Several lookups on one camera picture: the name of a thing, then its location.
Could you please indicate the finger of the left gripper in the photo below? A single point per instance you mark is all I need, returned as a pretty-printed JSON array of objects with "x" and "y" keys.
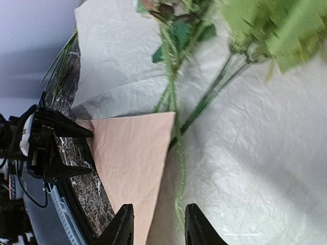
[
  {"x": 49, "y": 167},
  {"x": 60, "y": 124}
]

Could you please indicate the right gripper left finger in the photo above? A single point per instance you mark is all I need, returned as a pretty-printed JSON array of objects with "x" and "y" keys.
[{"x": 120, "y": 231}]

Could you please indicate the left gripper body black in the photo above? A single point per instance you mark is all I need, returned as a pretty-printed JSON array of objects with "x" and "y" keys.
[{"x": 41, "y": 139}]

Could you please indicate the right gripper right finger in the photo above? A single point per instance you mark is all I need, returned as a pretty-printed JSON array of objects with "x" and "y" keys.
[{"x": 198, "y": 229}]

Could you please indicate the beige pink wrapping paper sheet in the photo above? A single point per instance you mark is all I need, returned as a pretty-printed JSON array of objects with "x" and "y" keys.
[{"x": 255, "y": 159}]

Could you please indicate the white rose fake flower stem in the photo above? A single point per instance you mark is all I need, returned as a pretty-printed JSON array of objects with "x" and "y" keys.
[{"x": 182, "y": 25}]

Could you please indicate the green leafy fake flower bunch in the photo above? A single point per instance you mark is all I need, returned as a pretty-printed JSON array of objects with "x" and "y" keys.
[{"x": 288, "y": 33}]

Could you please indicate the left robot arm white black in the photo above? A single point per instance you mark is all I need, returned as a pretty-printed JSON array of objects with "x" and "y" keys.
[{"x": 39, "y": 206}]

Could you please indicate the left pile of fake flowers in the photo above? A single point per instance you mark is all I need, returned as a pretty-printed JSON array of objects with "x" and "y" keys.
[{"x": 56, "y": 71}]

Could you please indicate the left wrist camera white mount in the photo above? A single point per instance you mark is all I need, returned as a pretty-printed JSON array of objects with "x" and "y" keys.
[{"x": 24, "y": 143}]

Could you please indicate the white slotted cable duct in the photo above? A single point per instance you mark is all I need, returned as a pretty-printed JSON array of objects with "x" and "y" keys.
[{"x": 72, "y": 231}]

